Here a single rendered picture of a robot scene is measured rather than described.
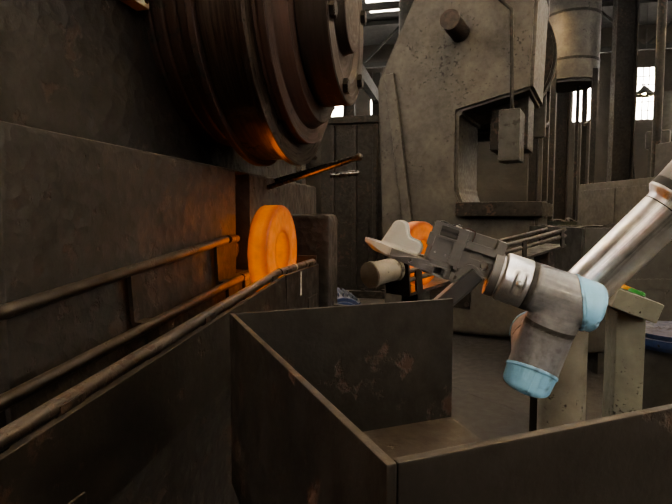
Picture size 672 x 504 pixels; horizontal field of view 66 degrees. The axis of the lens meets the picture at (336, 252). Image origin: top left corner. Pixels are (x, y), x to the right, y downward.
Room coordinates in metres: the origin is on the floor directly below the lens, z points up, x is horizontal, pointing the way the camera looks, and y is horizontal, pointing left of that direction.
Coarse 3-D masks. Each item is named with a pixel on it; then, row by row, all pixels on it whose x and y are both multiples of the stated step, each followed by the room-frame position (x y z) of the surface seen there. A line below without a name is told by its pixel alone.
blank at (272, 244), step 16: (272, 208) 0.84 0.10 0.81; (256, 224) 0.81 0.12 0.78; (272, 224) 0.82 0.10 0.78; (288, 224) 0.89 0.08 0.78; (256, 240) 0.80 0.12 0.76; (272, 240) 0.82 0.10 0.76; (288, 240) 0.89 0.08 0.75; (256, 256) 0.79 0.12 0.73; (272, 256) 0.81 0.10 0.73; (288, 256) 0.90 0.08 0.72; (256, 272) 0.80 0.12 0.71
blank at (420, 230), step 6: (414, 222) 1.23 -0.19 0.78; (420, 222) 1.23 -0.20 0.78; (426, 222) 1.25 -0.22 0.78; (414, 228) 1.21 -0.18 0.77; (420, 228) 1.23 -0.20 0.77; (426, 228) 1.25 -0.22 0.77; (414, 234) 1.21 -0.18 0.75; (420, 234) 1.23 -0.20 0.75; (426, 234) 1.25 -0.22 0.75; (420, 240) 1.23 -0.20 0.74; (426, 240) 1.25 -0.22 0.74; (426, 246) 1.26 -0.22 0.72; (432, 276) 1.27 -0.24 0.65; (414, 282) 1.21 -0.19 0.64; (426, 282) 1.25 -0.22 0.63
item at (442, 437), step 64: (256, 320) 0.40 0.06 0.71; (320, 320) 0.42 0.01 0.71; (384, 320) 0.44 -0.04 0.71; (448, 320) 0.47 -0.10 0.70; (256, 384) 0.31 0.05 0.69; (320, 384) 0.42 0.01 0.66; (384, 384) 0.44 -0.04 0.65; (448, 384) 0.47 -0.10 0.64; (256, 448) 0.31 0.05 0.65; (320, 448) 0.20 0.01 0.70; (384, 448) 0.41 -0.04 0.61; (448, 448) 0.16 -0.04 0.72; (512, 448) 0.17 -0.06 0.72; (576, 448) 0.18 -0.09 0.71; (640, 448) 0.19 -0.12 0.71
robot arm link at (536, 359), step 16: (528, 320) 0.76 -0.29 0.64; (512, 336) 0.85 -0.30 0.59; (528, 336) 0.75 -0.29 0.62; (544, 336) 0.74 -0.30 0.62; (560, 336) 0.73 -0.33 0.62; (512, 352) 0.78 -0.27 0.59; (528, 352) 0.75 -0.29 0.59; (544, 352) 0.74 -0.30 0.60; (560, 352) 0.74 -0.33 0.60; (512, 368) 0.77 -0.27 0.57; (528, 368) 0.75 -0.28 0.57; (544, 368) 0.74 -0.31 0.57; (560, 368) 0.75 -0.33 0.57; (512, 384) 0.76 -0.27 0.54; (528, 384) 0.75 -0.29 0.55; (544, 384) 0.74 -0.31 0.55
